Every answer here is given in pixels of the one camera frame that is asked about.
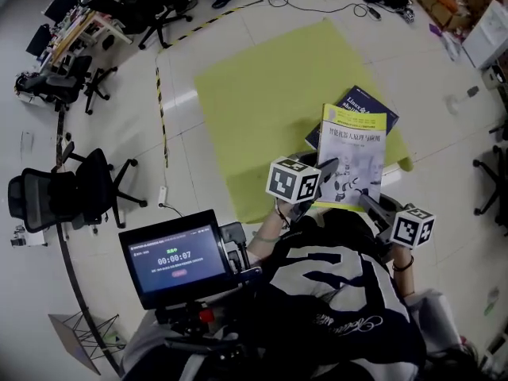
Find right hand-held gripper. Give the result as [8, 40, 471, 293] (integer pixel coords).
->
[358, 192, 437, 262]

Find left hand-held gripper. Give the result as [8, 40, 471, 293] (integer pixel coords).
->
[265, 152, 341, 221]

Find white and yellow book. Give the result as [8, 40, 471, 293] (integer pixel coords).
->
[315, 102, 388, 210]

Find dark blue book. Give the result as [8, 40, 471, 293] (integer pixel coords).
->
[304, 85, 400, 151]

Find person's right forearm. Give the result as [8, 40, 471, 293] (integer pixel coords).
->
[390, 244, 417, 302]

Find person's left forearm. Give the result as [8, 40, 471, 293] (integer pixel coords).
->
[246, 202, 295, 262]

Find yellow-green table cover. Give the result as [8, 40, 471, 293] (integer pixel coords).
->
[194, 17, 414, 225]

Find person's dark printed shirt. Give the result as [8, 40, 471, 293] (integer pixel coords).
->
[237, 207, 430, 381]

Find black mesh office chair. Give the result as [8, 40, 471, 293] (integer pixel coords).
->
[30, 55, 119, 116]
[471, 144, 508, 217]
[90, 0, 199, 50]
[6, 146, 148, 234]

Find person's grey jacket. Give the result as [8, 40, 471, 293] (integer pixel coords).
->
[120, 290, 468, 381]

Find black and yellow floor tape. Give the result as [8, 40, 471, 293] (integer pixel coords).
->
[155, 67, 170, 169]
[161, 0, 265, 52]

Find black monitor screen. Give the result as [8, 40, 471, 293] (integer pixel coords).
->
[117, 209, 236, 311]

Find cardboard boxes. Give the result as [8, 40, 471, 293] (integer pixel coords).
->
[410, 0, 474, 32]

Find white cabinet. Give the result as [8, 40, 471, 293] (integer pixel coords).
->
[461, 0, 508, 70]

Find cluttered white desk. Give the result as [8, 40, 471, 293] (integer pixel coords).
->
[25, 0, 133, 75]

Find black bracelet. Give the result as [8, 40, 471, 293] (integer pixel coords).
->
[391, 255, 415, 272]

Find black camera rig mount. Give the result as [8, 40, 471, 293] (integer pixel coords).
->
[153, 221, 264, 335]

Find black cable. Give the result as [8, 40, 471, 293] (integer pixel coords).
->
[264, 0, 383, 20]

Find black wire rack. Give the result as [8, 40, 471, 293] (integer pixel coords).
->
[47, 311, 127, 377]

